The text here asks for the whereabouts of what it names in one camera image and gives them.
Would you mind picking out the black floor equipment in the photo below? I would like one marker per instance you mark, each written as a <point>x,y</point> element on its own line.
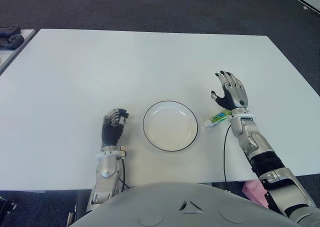
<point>5,205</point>

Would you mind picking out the grey robot torso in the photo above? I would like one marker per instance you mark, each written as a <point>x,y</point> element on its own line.
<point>187,207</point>

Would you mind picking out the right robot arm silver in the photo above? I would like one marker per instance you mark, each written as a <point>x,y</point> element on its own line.
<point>257,147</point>

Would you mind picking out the left robot hand black silver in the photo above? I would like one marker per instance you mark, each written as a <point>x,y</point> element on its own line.
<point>111,134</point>

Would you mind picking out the green toothpaste tube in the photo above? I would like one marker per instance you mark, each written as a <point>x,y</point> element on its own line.
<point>216,118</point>

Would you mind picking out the pink cardboard box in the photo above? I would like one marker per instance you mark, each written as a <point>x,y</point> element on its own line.
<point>252,192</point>

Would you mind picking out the black table leg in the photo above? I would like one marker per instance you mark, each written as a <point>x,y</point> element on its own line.
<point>81,204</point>

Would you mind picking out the right robot hand black silver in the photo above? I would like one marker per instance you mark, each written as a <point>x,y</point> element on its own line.
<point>233,94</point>

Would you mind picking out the white plate black rim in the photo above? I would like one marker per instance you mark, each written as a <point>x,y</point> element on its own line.
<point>170,127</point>

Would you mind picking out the black game controller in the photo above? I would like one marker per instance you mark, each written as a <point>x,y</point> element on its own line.
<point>11,41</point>
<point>10,30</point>

